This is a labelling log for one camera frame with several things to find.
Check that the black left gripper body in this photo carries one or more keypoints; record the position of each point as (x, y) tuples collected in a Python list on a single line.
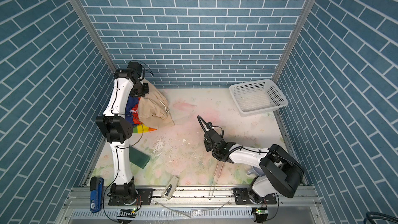
[(139, 89)]

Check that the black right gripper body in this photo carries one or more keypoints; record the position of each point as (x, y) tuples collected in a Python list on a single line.
[(208, 146)]

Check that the rainbow striped shorts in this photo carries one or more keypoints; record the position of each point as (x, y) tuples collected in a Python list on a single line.
[(131, 115)]

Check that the beige shorts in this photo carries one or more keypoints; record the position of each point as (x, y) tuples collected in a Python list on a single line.
[(153, 109)]

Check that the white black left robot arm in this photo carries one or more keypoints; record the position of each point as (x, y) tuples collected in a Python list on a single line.
[(116, 129)]

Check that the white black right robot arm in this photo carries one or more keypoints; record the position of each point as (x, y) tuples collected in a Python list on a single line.
[(282, 174)]

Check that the lavender bowl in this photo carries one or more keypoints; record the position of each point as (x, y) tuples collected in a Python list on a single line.
[(255, 171)]

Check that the white plastic laundry basket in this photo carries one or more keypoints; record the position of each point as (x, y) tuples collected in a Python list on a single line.
[(257, 97)]

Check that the dark green rectangular block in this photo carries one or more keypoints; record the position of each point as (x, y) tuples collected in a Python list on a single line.
[(138, 158)]

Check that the blue handheld tool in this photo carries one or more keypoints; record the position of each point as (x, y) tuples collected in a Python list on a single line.
[(96, 191)]

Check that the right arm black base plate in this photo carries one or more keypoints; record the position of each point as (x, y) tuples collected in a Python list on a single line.
[(246, 196)]

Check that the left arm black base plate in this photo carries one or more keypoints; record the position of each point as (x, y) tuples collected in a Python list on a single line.
[(130, 196)]

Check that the aluminium front rail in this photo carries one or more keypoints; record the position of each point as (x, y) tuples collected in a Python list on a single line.
[(199, 196)]

